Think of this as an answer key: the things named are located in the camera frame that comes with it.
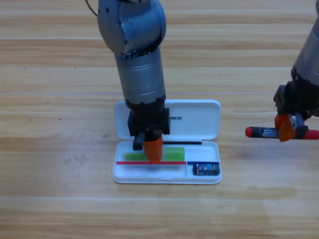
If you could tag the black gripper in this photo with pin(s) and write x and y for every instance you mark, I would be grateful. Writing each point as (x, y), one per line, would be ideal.
(149, 119)
(299, 99)

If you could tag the green highlighter pen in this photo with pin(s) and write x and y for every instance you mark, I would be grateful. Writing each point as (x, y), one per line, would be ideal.
(174, 154)

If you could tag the black marker with red cap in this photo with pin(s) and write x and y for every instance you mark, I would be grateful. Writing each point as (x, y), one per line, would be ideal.
(264, 133)

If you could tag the white Unitree pencil case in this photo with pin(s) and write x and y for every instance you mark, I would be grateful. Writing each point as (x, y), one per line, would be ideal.
(194, 124)

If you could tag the small black eraser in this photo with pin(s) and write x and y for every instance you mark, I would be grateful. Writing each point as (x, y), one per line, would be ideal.
(205, 169)

